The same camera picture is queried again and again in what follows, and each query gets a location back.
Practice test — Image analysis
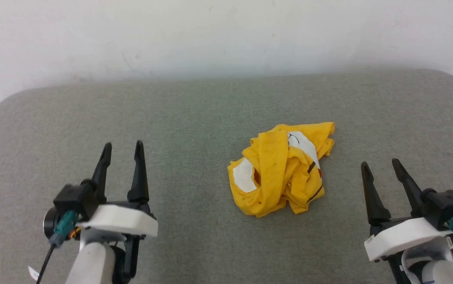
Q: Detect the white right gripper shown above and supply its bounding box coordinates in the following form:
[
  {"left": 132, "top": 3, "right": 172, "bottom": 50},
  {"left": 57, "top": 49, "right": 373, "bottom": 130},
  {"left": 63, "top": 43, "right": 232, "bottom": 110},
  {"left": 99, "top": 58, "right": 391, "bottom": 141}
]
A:
[{"left": 360, "top": 159, "right": 453, "bottom": 284}]

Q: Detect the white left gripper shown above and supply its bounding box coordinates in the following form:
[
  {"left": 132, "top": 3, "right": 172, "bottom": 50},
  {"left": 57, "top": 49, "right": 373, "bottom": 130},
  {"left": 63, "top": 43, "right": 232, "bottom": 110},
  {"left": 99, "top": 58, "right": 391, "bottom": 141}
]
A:
[{"left": 77, "top": 140, "right": 158, "bottom": 279}]

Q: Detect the yellow bear print t-shirt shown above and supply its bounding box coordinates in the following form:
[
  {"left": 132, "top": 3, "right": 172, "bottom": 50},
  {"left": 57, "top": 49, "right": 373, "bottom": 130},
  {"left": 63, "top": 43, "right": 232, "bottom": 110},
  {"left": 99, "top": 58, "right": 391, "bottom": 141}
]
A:
[{"left": 227, "top": 122, "right": 335, "bottom": 218}]

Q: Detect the grey fabric sofa cushion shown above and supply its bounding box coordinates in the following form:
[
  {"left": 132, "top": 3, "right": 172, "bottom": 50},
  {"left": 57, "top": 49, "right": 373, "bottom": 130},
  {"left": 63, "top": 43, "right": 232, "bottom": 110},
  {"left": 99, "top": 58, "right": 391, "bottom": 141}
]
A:
[{"left": 0, "top": 69, "right": 453, "bottom": 284}]

